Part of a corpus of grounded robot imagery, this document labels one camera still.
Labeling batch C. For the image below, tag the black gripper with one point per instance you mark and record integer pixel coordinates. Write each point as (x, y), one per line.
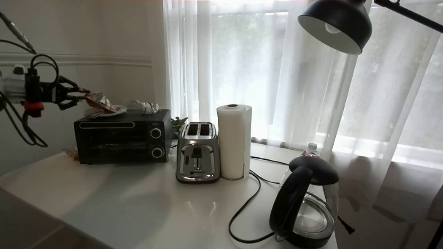
(43, 92)

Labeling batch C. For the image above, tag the white plate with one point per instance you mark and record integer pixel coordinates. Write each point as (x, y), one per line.
(104, 115)

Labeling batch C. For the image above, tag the black toaster oven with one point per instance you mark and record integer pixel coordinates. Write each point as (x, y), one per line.
(115, 143)

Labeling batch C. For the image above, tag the crumpled clear plastic wrap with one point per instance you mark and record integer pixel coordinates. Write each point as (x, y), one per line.
(145, 107)

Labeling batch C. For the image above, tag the silver two-slot toaster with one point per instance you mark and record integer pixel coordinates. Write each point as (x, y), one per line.
(198, 157)

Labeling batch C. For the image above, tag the white paper towel roll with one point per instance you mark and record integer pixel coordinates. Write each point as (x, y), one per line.
(232, 143)

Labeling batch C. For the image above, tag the black electric glass kettle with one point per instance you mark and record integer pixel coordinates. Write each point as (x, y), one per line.
(285, 202)

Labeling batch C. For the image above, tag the black lamp shade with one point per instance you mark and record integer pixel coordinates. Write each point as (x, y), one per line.
(336, 18)

